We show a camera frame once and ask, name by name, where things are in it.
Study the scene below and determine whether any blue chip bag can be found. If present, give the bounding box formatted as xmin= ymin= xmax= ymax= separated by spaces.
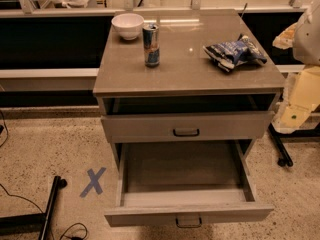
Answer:
xmin=203 ymin=35 xmax=267 ymax=72

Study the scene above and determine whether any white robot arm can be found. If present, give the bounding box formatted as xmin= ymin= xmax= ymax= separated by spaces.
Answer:
xmin=272 ymin=0 xmax=320 ymax=134

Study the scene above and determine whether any grey drawer cabinet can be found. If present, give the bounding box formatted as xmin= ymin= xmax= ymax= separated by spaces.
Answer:
xmin=92 ymin=9 xmax=286 ymax=170

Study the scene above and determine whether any open grey lower drawer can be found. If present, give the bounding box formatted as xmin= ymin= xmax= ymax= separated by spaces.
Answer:
xmin=105 ymin=140 xmax=273 ymax=228

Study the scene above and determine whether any black stand leg right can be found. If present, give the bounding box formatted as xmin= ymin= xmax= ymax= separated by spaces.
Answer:
xmin=268 ymin=123 xmax=320 ymax=167

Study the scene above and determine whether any black stand leg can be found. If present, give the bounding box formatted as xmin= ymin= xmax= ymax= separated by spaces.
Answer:
xmin=268 ymin=123 xmax=320 ymax=167
xmin=0 ymin=176 xmax=67 ymax=240

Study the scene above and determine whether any blue silver drink can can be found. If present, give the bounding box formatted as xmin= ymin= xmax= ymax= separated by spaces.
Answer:
xmin=143 ymin=23 xmax=160 ymax=67

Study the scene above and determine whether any white ceramic bowl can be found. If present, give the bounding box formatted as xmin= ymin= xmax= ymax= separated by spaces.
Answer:
xmin=111 ymin=13 xmax=144 ymax=40

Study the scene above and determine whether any blue tape cross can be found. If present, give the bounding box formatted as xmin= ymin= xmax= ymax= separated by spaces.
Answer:
xmin=80 ymin=167 xmax=106 ymax=198

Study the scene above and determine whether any black stand leg left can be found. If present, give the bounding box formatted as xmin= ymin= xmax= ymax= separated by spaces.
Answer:
xmin=0 ymin=176 xmax=67 ymax=240

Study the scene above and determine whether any black floor cable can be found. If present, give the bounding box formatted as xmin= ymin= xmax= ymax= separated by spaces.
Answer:
xmin=0 ymin=183 xmax=90 ymax=240

